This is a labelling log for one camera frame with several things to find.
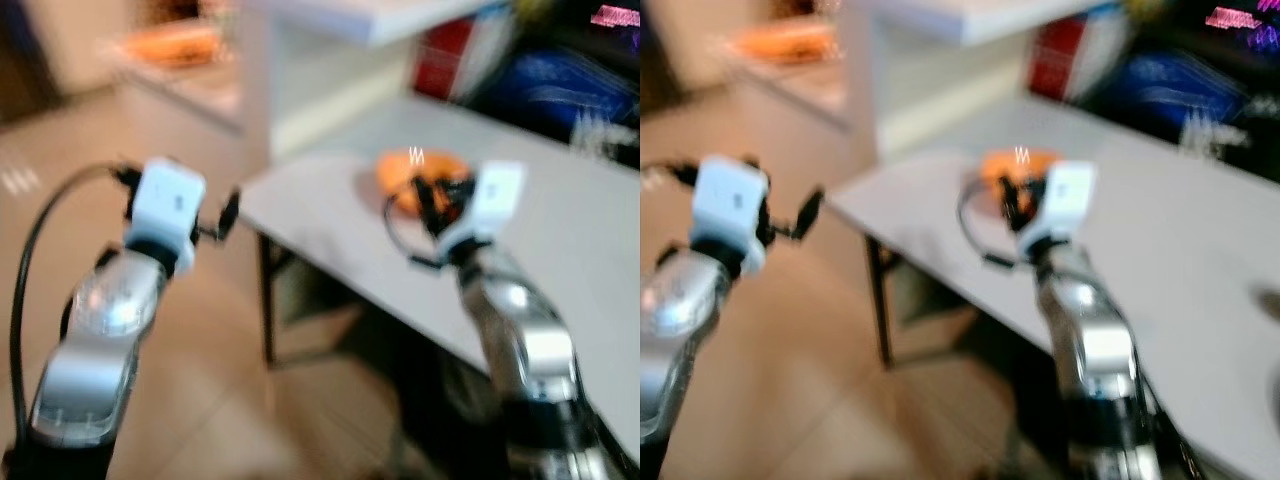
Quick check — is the pink neon sign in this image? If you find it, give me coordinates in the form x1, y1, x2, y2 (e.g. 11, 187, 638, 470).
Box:
589, 4, 641, 30
1204, 5, 1265, 31

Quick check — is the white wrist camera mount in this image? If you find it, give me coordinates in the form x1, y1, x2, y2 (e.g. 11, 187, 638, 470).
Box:
124, 157, 207, 274
689, 154, 770, 278
438, 161, 527, 263
1014, 161, 1097, 263

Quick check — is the orange plate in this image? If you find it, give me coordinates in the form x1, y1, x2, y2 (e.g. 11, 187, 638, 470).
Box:
375, 148, 473, 218
979, 147, 1063, 217

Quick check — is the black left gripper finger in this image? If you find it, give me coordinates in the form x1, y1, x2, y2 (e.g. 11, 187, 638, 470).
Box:
217, 188, 242, 243
795, 186, 827, 242

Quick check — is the red box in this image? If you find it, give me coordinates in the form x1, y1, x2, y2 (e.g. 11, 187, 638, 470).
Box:
1028, 14, 1098, 102
411, 14, 483, 102

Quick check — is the black table leg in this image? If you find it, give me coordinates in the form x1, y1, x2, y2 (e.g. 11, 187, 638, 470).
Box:
256, 233, 285, 371
866, 236, 898, 371

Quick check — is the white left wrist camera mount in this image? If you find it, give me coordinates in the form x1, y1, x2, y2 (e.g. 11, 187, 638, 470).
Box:
124, 157, 207, 274
689, 154, 770, 278

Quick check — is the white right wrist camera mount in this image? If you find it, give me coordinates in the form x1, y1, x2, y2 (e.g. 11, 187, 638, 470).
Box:
1014, 161, 1097, 263
438, 161, 527, 263

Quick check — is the orange tray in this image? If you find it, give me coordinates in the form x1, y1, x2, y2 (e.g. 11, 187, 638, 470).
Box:
122, 24, 223, 69
728, 20, 839, 65

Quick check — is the blue box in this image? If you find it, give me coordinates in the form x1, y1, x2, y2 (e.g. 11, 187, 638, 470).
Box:
478, 44, 641, 143
1092, 48, 1253, 153

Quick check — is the white counter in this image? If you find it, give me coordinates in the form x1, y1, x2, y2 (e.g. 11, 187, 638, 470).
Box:
238, 0, 513, 161
838, 0, 1121, 156

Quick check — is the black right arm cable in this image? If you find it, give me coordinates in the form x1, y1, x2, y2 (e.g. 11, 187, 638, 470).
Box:
384, 188, 445, 271
957, 180, 1017, 270

